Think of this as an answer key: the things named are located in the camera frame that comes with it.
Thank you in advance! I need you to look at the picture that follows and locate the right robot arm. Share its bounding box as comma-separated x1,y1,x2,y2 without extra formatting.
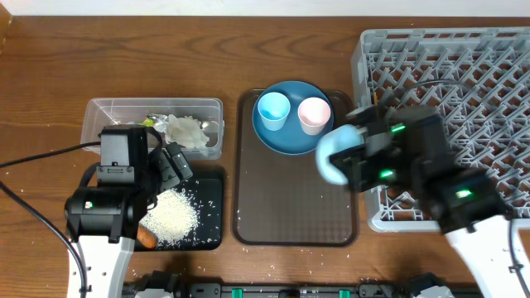
317,106,529,297

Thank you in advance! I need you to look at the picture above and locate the pile of white rice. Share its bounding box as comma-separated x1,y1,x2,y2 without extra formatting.
140,190,199,248

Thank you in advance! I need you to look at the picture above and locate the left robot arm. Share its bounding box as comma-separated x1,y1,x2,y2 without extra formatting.
65,124,192,297

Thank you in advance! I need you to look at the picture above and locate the orange carrot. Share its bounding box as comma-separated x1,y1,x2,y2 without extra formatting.
137,225,158,250

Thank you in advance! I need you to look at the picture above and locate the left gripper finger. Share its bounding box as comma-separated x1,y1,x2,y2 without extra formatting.
157,151,181,193
165,142,193,180

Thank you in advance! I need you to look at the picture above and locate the green orange snack wrapper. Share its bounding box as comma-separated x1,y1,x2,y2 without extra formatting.
141,118,154,127

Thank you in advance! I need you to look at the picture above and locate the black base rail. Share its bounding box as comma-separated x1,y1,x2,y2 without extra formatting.
123,281,415,298

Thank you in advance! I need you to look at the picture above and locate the grey dishwasher rack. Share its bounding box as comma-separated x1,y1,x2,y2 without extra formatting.
350,27,529,229

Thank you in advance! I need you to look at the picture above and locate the black plastic tray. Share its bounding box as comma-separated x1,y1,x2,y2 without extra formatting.
152,167,224,251

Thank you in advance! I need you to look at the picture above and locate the small white tissue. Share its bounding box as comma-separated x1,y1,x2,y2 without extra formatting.
147,113,169,133

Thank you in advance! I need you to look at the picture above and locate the clear plastic bin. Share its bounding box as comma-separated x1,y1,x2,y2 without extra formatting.
80,98,224,161

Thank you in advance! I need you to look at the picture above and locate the brown serving tray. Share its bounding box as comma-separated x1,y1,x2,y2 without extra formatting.
232,89,359,248

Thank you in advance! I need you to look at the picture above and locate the white bowl blue rim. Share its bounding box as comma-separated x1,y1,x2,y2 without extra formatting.
316,124,364,185

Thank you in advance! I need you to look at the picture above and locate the large white tissue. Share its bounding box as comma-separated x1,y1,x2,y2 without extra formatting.
165,114,210,149

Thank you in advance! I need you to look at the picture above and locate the pink cup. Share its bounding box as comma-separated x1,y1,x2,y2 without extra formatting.
297,97,331,136

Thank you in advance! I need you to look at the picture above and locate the light blue cup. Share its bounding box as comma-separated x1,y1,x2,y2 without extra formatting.
258,92,291,131

